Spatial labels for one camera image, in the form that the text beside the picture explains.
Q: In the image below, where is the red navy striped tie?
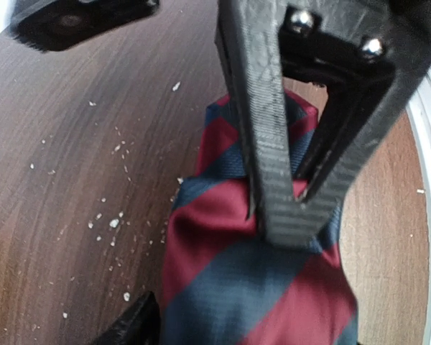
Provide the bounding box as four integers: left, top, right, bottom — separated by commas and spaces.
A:
162, 97, 358, 344

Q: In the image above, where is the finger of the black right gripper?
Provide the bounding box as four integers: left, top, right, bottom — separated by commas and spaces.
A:
278, 0, 431, 251
217, 1, 309, 249

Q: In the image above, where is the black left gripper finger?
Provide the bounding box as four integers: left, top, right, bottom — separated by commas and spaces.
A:
93, 291, 160, 345

